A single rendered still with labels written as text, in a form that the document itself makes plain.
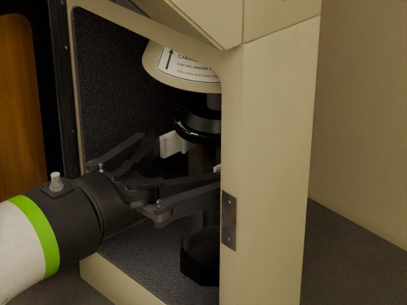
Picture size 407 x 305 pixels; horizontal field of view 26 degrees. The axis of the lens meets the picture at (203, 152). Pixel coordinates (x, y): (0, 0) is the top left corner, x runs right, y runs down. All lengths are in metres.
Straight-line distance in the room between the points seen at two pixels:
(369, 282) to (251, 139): 0.46
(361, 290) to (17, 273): 0.56
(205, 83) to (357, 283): 0.46
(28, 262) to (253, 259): 0.25
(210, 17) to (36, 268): 0.31
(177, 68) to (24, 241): 0.25
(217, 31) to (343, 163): 0.66
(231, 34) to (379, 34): 0.50
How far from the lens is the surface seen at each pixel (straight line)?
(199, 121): 1.03
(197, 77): 0.95
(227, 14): 0.81
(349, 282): 1.30
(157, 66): 0.98
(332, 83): 1.38
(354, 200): 1.44
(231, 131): 0.89
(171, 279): 1.16
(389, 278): 1.31
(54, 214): 0.92
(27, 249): 0.90
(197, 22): 0.78
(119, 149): 1.07
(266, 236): 0.99
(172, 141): 1.09
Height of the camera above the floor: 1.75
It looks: 31 degrees down
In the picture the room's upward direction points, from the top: straight up
